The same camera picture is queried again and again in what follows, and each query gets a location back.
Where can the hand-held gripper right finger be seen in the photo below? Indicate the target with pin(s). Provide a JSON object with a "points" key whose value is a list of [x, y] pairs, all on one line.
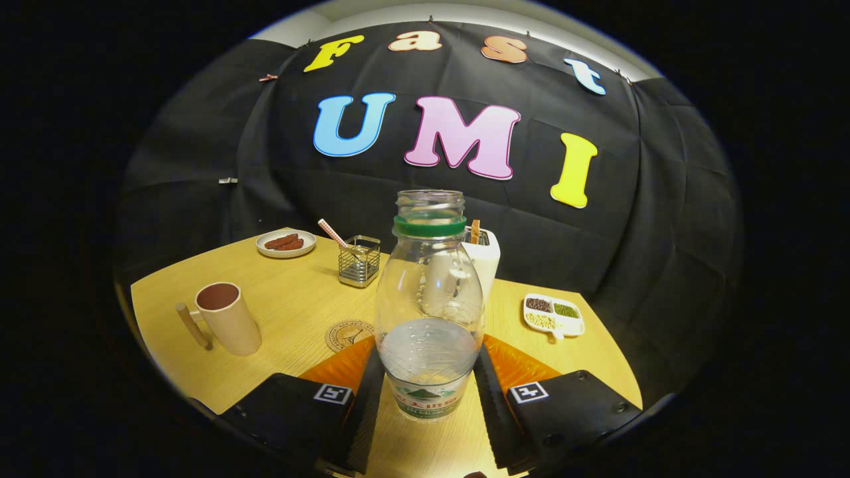
{"points": [[495, 418]]}

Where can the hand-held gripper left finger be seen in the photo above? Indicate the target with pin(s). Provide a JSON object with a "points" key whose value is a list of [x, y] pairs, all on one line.
{"points": [[368, 418]]}

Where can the clear plastic juice bottle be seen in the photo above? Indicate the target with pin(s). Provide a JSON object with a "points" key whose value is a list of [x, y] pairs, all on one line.
{"points": [[428, 358]]}

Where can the round wooden coaster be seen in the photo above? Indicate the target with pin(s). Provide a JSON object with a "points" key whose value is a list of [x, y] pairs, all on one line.
{"points": [[345, 336]]}

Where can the white divided dish with beans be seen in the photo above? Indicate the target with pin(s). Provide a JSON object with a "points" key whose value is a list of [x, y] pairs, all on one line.
{"points": [[554, 318]]}

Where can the wooden table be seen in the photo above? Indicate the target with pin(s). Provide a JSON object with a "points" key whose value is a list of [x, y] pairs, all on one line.
{"points": [[292, 305]]}

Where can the white toaster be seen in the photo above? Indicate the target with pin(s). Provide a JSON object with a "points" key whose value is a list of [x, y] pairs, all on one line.
{"points": [[489, 262]]}

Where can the small white plate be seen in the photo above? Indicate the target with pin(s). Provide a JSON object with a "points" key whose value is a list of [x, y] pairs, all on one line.
{"points": [[287, 254]]}

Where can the toast slice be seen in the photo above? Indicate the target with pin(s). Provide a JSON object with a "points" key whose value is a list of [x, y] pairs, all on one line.
{"points": [[475, 231]]}

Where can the brown sausage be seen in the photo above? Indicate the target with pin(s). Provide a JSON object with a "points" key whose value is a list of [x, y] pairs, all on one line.
{"points": [[280, 240], [292, 245]]}

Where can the red checkered straw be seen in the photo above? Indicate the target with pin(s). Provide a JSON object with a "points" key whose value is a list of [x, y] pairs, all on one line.
{"points": [[331, 232]]}

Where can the black backdrop cloth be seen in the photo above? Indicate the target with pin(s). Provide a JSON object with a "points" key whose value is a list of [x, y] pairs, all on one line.
{"points": [[279, 146]]}

